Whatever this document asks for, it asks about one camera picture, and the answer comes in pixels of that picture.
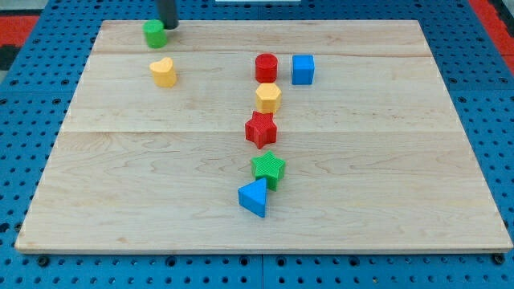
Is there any red star block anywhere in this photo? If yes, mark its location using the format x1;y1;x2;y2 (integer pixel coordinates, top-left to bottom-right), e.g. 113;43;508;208
245;111;277;149

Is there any green star block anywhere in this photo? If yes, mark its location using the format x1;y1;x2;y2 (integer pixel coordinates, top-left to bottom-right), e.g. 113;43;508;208
251;151;286;191

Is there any yellow hexagon block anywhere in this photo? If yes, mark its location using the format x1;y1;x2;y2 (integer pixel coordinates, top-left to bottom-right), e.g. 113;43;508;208
255;83;282;113

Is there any blue triangle block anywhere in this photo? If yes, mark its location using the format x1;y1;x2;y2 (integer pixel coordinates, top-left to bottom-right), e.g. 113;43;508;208
238;178;267;218

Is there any red cylinder block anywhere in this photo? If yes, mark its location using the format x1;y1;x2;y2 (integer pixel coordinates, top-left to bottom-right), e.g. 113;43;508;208
255;53;278;83

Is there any blue cube block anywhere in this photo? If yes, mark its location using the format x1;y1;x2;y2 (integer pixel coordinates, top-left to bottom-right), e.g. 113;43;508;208
292;55;315;85

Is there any yellow heart block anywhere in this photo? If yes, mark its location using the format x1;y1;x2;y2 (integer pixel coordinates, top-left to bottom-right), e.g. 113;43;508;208
149;57;177;88

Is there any light wooden board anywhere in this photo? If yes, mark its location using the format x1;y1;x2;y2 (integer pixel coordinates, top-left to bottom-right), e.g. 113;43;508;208
15;20;512;254

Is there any green cylinder block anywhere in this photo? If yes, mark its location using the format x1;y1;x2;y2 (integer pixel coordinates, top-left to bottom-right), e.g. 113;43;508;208
142;19;168;49

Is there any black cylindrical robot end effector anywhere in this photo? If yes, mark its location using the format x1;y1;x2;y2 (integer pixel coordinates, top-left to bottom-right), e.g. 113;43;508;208
156;0;179;30

